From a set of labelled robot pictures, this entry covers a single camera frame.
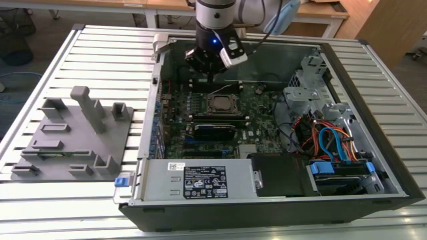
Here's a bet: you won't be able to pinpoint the RAM slot with white latches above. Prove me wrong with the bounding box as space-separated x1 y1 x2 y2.
188 80 244 85
188 85 244 90

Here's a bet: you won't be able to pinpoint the CPU socket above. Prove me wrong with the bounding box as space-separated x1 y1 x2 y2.
204 92 245 116

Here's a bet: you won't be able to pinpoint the black expansion slot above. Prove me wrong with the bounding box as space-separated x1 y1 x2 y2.
178 149 230 158
181 142 234 150

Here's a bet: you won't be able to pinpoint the grey plastic case latch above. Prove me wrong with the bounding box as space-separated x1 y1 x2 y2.
150 33 170 55

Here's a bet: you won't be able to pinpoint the black graphics card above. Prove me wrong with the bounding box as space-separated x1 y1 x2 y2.
192 122 238 141

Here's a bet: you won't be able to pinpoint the green motherboard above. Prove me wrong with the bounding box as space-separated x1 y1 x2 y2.
158 82 288 160

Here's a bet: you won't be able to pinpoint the silver metal drive cage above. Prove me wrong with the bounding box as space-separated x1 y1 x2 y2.
281 55 337 107

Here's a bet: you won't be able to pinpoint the silver heatsink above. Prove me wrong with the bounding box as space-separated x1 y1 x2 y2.
237 143 260 154

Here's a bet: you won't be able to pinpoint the grey parts rack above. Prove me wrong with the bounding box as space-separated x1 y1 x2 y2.
9 85 136 181

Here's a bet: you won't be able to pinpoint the silver power supply unit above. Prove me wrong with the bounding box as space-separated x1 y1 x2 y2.
130 157 260 202

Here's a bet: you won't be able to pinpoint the hard disk in blue carrier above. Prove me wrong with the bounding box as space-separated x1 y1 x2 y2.
308 159 375 196

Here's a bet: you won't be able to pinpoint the silver metal disk bay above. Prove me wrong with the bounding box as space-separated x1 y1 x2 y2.
305 102 407 197

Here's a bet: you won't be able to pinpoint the wooden cabinet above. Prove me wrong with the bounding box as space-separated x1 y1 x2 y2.
332 0 427 70

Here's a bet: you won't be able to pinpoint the green RAM stick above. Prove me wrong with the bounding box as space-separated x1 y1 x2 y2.
36 150 76 159

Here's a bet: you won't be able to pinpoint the office chair base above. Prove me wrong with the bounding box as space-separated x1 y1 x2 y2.
404 32 427 61

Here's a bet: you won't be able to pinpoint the black PC case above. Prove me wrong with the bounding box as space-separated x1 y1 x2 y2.
112 33 427 232

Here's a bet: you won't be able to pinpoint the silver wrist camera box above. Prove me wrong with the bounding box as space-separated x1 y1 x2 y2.
218 41 249 69

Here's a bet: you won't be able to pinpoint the black camera cable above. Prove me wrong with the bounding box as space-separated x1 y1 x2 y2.
248 31 272 55

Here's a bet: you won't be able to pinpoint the long black wire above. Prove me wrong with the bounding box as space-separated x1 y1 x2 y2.
269 91 302 154

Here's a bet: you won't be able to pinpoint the blue data wire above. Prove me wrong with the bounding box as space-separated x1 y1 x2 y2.
317 126 353 166

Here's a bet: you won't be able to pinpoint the blue floor cable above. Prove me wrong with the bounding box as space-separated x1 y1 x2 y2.
0 71 44 105

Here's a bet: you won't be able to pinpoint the black wire bin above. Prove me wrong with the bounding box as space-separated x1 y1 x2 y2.
0 7 37 66

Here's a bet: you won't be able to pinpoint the orange power wires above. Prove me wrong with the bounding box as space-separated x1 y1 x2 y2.
297 119 368 163

